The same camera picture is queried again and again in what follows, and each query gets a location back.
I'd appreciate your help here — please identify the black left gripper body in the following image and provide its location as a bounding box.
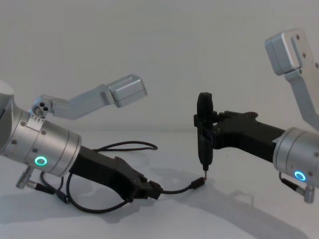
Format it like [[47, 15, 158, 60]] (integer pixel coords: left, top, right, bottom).
[[69, 145, 142, 198]]

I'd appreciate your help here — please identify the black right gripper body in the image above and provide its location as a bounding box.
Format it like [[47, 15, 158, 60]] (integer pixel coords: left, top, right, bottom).
[[215, 110, 286, 165]]

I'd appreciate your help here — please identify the black pen-shaped power tool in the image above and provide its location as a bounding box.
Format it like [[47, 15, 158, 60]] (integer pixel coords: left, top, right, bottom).
[[195, 92, 215, 181]]

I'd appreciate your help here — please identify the thin black plug cable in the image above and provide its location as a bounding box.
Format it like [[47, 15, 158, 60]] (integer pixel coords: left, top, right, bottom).
[[67, 140, 206, 214]]

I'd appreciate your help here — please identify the white table cloth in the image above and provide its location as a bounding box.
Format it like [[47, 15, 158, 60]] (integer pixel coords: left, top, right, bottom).
[[0, 123, 319, 239]]

